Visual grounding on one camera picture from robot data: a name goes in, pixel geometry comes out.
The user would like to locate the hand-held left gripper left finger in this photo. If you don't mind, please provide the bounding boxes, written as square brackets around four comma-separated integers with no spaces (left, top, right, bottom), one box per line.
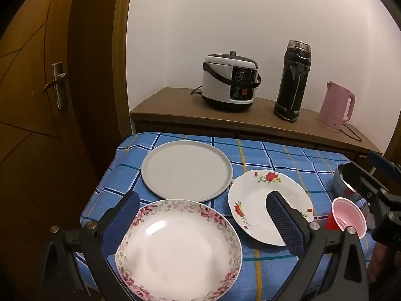
[39,191,140,301]

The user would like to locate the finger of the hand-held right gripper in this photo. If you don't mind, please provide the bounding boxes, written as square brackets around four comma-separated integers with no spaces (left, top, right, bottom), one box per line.
[368,151,401,178]
[341,162,390,203]

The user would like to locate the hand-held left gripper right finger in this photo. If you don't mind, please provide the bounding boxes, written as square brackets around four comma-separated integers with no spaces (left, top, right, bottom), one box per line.
[266,191,368,301]

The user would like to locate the stainless steel bowl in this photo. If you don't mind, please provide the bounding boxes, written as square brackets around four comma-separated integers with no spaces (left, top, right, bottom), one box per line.
[332,163,365,202]

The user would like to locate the pink plastic bowl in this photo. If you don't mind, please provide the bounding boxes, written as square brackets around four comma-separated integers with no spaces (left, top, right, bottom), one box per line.
[325,197,368,239]

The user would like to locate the white plate red flowers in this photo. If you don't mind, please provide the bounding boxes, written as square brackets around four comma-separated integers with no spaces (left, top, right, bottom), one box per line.
[228,169,314,246]

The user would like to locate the white plate pink floral rim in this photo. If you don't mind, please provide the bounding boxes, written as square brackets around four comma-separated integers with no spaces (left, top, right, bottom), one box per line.
[114,199,243,301]

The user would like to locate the grey round plate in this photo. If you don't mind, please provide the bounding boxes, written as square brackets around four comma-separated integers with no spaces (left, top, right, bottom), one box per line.
[141,140,234,203]

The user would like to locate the person's right hand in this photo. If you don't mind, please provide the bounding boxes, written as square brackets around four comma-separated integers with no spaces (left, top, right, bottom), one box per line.
[367,244,401,284]

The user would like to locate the blue checked tablecloth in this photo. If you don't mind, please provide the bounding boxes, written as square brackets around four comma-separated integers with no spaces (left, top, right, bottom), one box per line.
[80,132,376,301]

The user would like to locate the pink electric kettle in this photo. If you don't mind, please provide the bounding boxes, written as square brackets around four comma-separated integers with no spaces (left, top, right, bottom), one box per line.
[318,81,356,132]

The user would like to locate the wooden door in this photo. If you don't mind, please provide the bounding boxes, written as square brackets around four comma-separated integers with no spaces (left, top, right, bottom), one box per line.
[0,0,94,258]

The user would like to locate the black thermos flask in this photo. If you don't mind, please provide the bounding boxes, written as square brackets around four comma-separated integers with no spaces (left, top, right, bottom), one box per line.
[273,40,312,124]

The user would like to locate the brown wooden cabinet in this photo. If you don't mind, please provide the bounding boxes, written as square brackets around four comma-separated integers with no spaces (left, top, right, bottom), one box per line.
[129,87,383,160]

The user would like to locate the white black rice cooker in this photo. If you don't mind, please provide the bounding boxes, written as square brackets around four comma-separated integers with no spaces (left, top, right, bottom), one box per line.
[201,50,262,112]

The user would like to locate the black kettle cable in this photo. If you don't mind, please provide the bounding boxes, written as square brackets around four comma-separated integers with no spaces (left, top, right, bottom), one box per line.
[340,122,363,141]

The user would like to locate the metal door handle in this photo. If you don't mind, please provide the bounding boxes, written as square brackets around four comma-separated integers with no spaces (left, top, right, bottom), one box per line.
[42,62,68,110]

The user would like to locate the wooden door frame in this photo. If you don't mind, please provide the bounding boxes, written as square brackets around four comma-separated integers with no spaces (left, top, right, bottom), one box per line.
[67,0,135,176]

